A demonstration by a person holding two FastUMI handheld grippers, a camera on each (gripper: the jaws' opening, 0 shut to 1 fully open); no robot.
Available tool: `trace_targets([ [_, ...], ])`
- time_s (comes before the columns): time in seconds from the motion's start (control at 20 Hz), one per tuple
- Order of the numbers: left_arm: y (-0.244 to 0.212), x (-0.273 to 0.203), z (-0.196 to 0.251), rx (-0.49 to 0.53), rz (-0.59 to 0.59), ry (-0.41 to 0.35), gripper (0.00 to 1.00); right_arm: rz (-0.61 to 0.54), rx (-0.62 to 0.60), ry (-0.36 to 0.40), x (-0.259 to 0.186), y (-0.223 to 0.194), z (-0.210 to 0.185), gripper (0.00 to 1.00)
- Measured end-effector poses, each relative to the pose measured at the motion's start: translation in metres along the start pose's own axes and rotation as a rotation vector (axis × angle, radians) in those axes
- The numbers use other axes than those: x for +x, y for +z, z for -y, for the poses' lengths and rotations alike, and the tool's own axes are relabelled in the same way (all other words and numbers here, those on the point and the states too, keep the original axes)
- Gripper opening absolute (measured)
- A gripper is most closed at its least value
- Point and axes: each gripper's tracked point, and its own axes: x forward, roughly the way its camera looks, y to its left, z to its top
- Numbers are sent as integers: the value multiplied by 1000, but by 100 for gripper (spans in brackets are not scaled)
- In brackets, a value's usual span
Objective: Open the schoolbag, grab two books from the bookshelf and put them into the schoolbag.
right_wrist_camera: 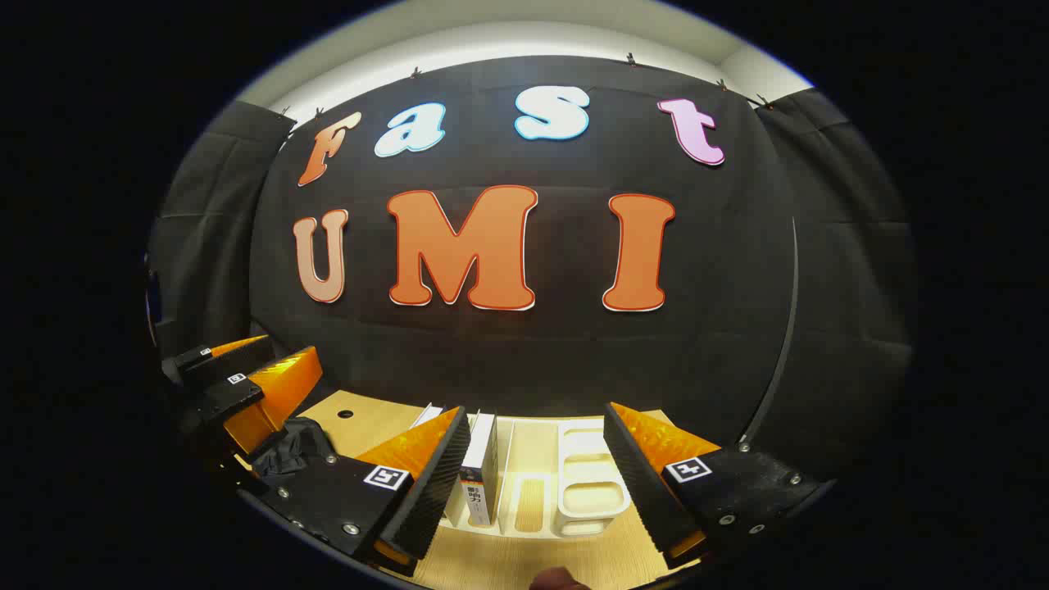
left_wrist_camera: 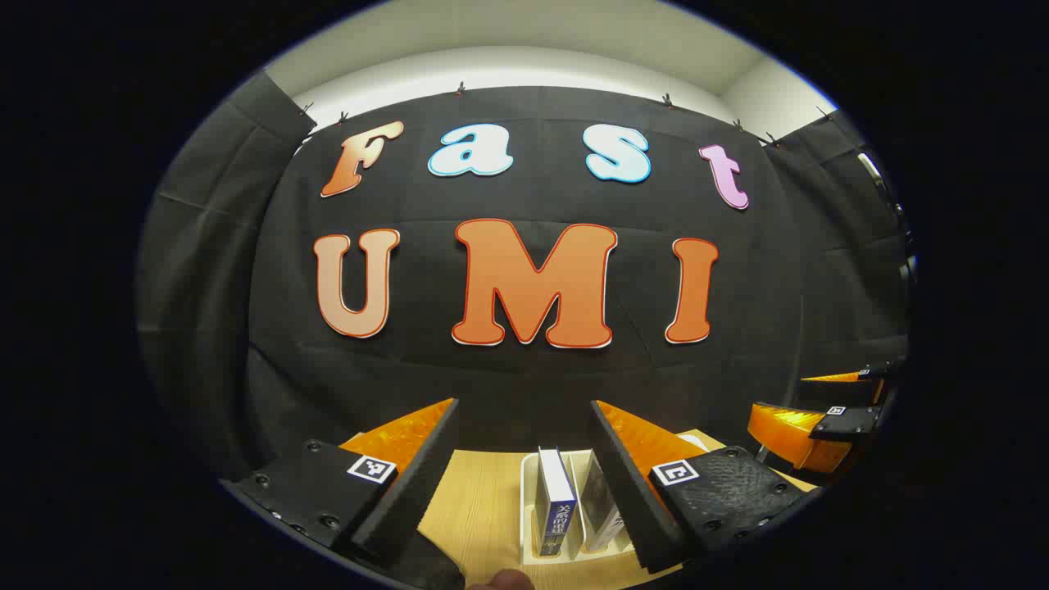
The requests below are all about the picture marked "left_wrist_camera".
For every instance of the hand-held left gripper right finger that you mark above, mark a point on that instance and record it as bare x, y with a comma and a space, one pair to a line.
631, 492

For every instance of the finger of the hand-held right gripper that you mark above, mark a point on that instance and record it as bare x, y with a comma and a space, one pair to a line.
852, 422
877, 374

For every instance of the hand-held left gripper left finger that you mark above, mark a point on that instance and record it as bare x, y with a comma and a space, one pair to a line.
414, 483

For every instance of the grey portrait book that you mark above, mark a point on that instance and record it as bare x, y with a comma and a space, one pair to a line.
601, 512

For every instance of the blue book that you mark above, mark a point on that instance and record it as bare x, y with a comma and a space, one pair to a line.
556, 500

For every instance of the white bookshelf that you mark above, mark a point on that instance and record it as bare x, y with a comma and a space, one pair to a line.
529, 508

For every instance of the metal pole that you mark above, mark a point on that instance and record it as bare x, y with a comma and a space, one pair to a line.
870, 168

